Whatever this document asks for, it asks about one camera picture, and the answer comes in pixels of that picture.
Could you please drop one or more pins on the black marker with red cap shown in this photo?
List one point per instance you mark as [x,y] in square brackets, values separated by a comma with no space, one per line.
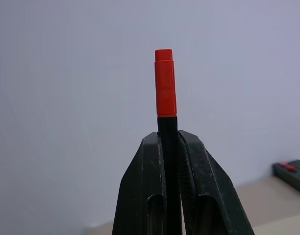
[165,85]

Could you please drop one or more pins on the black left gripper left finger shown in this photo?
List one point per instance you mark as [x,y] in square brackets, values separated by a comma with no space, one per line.
[137,186]

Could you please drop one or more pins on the dark box with coloured buttons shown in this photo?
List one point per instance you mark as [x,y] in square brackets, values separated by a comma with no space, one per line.
[291,175]

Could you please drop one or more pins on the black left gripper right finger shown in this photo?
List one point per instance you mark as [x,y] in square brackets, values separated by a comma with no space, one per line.
[213,186]

